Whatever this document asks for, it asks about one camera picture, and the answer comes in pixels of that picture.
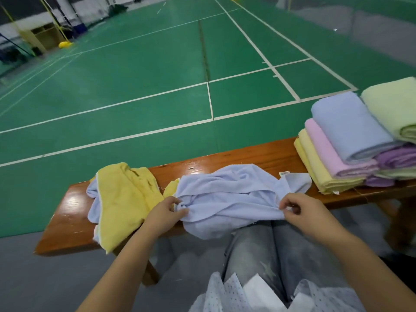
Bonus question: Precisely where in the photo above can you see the purple towel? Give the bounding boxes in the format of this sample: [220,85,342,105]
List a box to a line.
[363,176,396,189]
[375,144,416,171]

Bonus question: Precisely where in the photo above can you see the white blue towel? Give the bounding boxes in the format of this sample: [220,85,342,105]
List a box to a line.
[310,91,404,166]

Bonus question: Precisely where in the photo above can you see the yellow wooden stand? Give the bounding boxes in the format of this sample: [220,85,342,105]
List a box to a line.
[19,23,63,53]

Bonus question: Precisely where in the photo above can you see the pale yellow towel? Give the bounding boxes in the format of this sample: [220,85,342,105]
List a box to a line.
[297,128,365,193]
[293,137,326,195]

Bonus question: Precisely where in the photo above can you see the person's right hand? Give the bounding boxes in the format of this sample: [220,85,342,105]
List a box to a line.
[279,192,349,245]

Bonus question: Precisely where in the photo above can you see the brown wooden bench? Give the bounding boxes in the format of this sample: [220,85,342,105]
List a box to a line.
[34,136,416,287]

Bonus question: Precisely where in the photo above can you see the light green striped towel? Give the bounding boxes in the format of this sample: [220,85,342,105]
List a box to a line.
[375,166,416,181]

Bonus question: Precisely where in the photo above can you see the person's left forearm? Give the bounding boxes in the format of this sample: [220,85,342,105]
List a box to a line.
[77,229,165,312]

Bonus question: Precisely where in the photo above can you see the person's left hand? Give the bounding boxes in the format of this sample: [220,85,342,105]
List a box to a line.
[139,195,190,242]

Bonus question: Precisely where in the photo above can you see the yellow white striped cloth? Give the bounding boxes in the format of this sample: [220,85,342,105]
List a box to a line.
[162,178,182,201]

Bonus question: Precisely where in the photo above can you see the person's right forearm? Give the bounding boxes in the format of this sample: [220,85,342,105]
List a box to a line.
[330,225,416,312]

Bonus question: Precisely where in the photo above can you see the light blue towel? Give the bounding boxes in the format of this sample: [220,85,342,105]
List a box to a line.
[173,163,313,241]
[85,176,104,245]

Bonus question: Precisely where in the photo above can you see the person's grey trousers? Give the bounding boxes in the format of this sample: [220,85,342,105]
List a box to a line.
[220,221,353,304]

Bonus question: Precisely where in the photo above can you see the light pink towel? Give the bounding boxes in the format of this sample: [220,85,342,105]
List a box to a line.
[303,117,380,180]

